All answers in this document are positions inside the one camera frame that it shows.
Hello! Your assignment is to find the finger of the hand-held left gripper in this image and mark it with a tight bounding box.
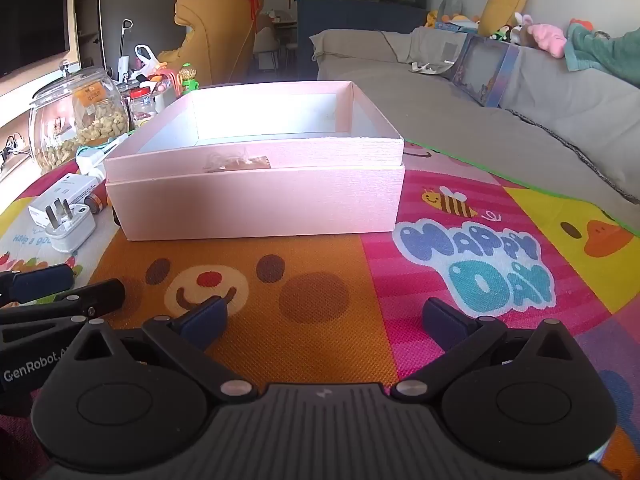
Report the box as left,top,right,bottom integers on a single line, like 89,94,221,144
0,279,127,328
0,263,85,308

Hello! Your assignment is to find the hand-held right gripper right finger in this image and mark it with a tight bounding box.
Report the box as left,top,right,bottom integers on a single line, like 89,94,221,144
390,297,576,403

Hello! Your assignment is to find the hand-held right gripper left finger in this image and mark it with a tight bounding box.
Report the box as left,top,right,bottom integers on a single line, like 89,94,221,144
70,296,256,403

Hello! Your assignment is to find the pink cardboard box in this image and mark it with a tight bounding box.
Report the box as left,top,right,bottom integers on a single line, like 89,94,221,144
103,80,407,243

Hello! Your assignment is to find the white plug adapter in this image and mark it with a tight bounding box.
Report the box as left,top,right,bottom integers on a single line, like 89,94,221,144
45,197,97,254

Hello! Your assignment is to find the brown battery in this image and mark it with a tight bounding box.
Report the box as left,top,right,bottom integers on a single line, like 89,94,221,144
84,192,113,215

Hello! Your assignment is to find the white charger brick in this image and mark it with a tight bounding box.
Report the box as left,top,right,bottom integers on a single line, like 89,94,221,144
28,172,101,226

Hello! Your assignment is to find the colourful cartoon play mat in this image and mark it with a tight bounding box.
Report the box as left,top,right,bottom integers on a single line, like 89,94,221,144
0,137,640,480

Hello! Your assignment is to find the plastic jar with red lid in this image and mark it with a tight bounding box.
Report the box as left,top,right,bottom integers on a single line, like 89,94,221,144
127,87,157,128

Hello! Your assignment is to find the white stick vacuum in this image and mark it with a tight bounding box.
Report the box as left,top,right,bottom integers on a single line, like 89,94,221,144
116,19,135,81

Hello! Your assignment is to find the white plastic bag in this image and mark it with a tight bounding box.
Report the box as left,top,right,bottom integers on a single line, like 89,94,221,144
134,45,168,78

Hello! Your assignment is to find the grey sofa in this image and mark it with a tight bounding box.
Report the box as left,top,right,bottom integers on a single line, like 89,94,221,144
310,27,640,201

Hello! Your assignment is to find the black television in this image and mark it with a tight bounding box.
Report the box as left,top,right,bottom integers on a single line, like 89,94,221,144
0,0,71,78

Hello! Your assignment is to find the dining chair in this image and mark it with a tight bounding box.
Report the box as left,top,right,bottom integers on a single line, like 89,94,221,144
252,27,281,73

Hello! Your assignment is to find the yellow armchair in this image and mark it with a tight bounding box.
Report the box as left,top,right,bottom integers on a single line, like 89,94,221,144
157,0,276,86

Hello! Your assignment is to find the pink plush toy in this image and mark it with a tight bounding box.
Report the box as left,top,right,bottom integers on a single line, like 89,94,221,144
530,22,568,58

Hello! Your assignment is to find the teal towel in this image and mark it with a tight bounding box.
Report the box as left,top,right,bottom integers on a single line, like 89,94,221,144
565,19,640,88

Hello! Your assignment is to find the teal cable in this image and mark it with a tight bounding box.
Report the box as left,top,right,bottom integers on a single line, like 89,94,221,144
75,132,131,181

